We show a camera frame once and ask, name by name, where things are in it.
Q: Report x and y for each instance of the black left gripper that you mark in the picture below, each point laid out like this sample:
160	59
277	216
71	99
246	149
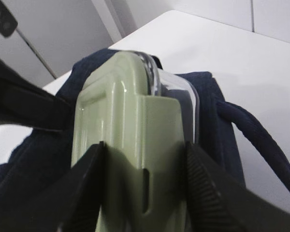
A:
8	22

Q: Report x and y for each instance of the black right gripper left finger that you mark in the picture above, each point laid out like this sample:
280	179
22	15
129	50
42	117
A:
70	205

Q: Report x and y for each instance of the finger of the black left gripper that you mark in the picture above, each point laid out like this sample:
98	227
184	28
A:
24	104

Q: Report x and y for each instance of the navy blue lunch bag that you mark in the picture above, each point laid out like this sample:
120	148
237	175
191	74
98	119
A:
44	157

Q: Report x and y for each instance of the green lidded glass container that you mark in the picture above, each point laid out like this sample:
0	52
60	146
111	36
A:
144	115

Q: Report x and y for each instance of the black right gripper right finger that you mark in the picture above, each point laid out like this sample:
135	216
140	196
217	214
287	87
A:
217	203

